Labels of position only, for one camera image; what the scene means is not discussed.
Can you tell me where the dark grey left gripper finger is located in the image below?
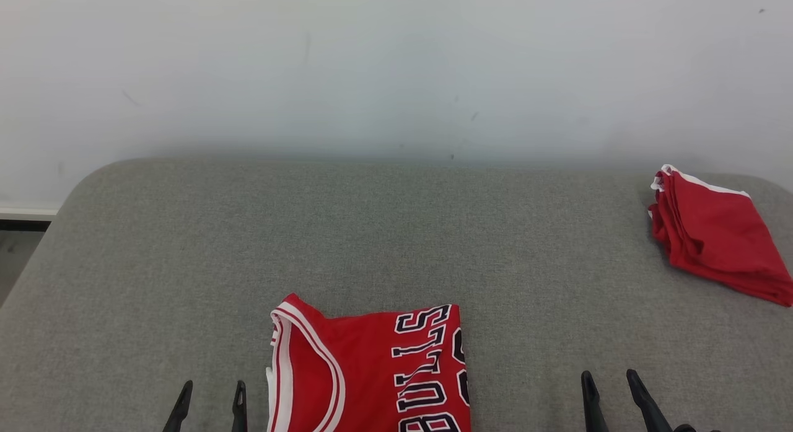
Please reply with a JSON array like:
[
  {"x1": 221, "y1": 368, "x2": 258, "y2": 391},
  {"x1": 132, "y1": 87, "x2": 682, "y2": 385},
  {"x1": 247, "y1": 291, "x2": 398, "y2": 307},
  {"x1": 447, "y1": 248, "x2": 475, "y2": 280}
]
[
  {"x1": 232, "y1": 381, "x2": 248, "y2": 432},
  {"x1": 162, "y1": 381, "x2": 194, "y2": 432}
]

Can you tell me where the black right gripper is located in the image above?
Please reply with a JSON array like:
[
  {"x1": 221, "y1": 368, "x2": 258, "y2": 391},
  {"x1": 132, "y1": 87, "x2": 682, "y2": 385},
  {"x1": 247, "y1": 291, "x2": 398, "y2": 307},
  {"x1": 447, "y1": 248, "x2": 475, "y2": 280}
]
[{"x1": 581, "y1": 369, "x2": 721, "y2": 432}]

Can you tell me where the red basketball jersey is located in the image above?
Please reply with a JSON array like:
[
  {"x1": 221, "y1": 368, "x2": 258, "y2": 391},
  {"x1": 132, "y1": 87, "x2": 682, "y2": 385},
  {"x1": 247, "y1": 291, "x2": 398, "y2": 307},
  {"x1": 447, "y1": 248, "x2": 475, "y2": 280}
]
[{"x1": 266, "y1": 293, "x2": 471, "y2": 432}]

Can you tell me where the red shorts white trim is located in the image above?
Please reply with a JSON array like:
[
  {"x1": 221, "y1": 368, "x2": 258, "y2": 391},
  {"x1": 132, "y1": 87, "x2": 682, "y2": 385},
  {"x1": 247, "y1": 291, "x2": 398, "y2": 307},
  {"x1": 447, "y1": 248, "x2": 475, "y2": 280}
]
[{"x1": 647, "y1": 164, "x2": 793, "y2": 308}]

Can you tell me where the grey fabric sofa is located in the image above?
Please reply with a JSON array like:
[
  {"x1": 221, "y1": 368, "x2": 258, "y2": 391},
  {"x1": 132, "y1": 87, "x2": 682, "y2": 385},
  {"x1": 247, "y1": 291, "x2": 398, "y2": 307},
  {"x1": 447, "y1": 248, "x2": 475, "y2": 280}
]
[{"x1": 0, "y1": 157, "x2": 793, "y2": 432}]

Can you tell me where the grey metal wall bracket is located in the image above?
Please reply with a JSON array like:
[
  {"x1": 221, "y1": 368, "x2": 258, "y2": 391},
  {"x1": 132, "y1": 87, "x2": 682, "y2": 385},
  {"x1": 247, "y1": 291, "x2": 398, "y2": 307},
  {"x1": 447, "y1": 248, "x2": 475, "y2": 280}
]
[{"x1": 0, "y1": 207, "x2": 61, "y2": 221}]

